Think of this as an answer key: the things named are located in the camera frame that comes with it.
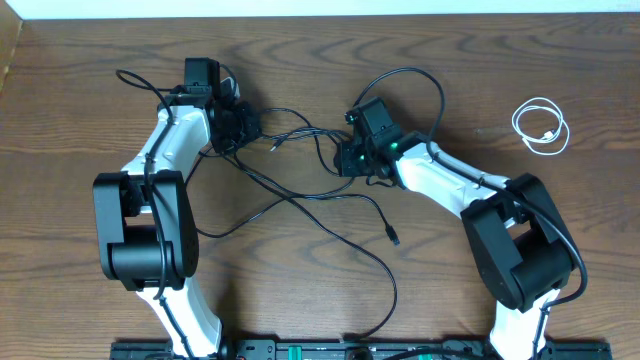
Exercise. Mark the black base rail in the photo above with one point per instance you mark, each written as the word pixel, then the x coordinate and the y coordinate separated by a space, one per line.
pixel 268 349

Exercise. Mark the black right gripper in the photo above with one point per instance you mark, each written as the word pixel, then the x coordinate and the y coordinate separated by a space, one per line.
pixel 344 165

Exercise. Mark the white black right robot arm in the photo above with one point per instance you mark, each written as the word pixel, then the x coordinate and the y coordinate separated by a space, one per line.
pixel 520 244

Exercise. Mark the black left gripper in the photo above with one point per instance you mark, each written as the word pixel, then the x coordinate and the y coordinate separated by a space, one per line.
pixel 252 127

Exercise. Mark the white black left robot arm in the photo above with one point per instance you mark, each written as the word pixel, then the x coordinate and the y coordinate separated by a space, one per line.
pixel 147 236

